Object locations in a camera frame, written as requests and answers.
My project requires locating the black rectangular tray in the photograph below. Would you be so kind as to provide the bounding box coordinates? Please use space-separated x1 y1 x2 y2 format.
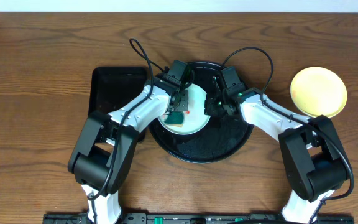
88 67 149 144

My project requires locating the green orange sponge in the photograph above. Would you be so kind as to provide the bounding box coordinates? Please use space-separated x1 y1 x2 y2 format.
163 111 185 127

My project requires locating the black round tray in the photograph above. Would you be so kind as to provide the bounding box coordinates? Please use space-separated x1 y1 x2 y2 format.
149 62 253 163

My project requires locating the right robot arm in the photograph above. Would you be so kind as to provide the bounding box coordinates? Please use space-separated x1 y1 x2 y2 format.
205 67 354 223

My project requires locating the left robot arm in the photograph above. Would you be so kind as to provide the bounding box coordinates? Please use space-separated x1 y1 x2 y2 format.
68 60 195 223

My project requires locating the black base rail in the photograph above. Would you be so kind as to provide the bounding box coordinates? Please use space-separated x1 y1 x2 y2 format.
42 212 354 224

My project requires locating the light blue plate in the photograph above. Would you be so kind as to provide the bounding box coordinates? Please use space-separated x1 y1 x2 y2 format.
158 84 210 135

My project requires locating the yellow plate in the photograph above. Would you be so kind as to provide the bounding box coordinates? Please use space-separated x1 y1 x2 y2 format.
290 67 347 118

